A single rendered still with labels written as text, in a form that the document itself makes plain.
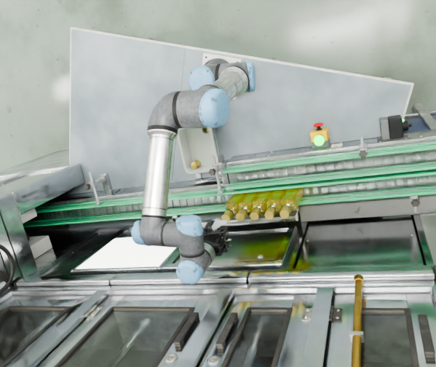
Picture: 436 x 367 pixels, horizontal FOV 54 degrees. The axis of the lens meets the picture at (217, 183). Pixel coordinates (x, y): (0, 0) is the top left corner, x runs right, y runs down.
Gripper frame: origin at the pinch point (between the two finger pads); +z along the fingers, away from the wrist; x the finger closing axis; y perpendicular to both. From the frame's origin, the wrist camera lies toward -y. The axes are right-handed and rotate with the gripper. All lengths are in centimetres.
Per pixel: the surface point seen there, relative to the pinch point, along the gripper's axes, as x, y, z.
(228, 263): -12.0, 2.9, -4.8
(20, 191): 23, -92, 6
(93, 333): -16, -33, -40
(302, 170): 7.7, 27.2, 37.3
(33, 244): -6, -104, 15
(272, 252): -12.8, 17.2, 3.9
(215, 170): 15.7, -6.5, 25.5
